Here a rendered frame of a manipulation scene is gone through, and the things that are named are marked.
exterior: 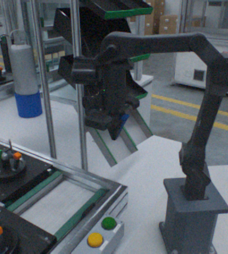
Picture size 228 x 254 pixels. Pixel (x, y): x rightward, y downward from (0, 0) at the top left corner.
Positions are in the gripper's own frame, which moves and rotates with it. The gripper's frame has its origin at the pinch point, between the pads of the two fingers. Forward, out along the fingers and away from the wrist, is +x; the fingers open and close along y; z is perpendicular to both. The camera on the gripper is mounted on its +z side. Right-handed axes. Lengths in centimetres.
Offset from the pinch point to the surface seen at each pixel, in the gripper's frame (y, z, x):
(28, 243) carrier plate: 24.0, 12.5, 28.1
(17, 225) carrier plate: 21.1, 19.9, 28.2
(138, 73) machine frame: -159, 73, 32
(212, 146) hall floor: -230, 9, 124
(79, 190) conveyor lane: -5.4, 18.7, 33.4
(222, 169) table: -56, -23, 39
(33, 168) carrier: -1.5, 37.7, 28.1
